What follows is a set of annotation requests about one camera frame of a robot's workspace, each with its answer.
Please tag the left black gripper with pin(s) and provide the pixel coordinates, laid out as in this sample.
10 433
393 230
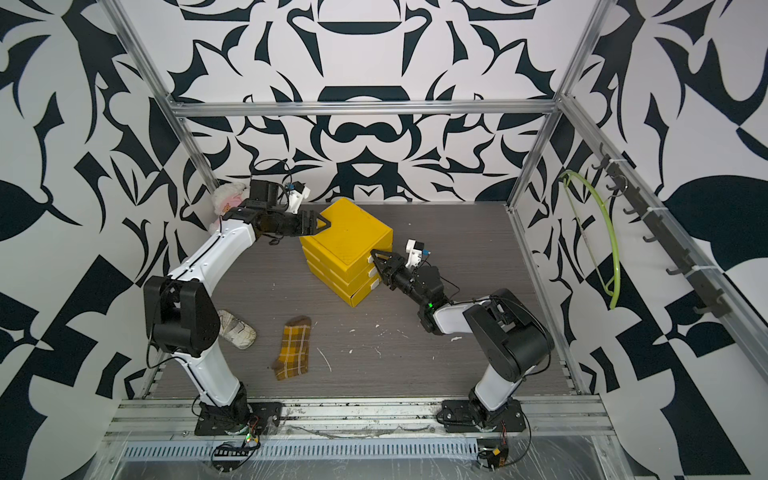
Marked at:
299 222

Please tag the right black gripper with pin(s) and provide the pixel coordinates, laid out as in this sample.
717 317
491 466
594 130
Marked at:
391 273

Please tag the yellow plastic drawer cabinet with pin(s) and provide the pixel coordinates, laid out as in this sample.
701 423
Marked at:
340 256

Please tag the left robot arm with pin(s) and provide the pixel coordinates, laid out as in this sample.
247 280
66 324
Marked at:
181 319

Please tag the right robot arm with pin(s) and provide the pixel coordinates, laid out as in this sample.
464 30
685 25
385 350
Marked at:
511 338

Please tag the white teddy bear pink shirt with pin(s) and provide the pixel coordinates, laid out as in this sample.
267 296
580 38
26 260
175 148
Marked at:
226 197

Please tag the yellow plaid sock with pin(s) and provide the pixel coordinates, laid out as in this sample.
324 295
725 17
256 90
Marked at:
293 357

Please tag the grey patterned pouch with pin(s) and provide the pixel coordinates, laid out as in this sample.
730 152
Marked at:
235 331

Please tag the right black connector box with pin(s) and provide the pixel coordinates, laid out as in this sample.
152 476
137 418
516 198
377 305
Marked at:
492 456

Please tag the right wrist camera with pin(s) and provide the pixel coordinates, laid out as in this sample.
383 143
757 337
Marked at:
416 254

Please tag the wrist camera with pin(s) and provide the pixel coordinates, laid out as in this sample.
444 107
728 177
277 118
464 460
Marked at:
297 193
416 254

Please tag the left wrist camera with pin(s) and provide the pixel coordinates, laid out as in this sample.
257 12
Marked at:
297 193

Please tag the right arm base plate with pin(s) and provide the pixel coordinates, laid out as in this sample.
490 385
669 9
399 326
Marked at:
468 416

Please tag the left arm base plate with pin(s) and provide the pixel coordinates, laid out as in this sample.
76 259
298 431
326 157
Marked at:
257 418

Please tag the aluminium frame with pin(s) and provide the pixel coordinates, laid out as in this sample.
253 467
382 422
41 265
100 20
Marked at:
744 325

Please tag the black hook rail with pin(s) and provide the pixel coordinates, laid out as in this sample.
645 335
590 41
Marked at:
666 231

